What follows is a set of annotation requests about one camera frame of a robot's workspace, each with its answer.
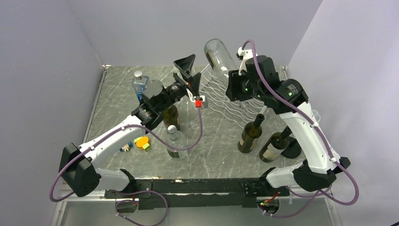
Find clear silver cap bottle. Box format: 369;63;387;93
166;125;188;159

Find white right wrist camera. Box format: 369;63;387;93
236;47;254;75

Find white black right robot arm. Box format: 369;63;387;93
226;55;341;195

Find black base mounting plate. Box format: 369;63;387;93
104;178;289;210

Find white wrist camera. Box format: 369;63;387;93
186;89;208;110
236;47;254;75

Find green labelled wine bottle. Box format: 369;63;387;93
259;126;292;162

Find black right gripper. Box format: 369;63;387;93
225;68;265;101

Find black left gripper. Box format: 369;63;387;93
158;54;201;113

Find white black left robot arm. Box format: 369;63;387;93
49;54;205;202

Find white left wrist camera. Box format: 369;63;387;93
186;89;208;110

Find white wire wine rack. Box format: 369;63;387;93
200;65;267;128

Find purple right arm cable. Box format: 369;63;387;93
241;39;359;218

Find orange green toy block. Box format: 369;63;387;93
134;136;151;152

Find black microphone stand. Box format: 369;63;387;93
281;137;302;159

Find dark olive wine bottle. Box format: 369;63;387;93
162;105;181;131

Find blue water bottle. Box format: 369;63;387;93
132;71;150;104

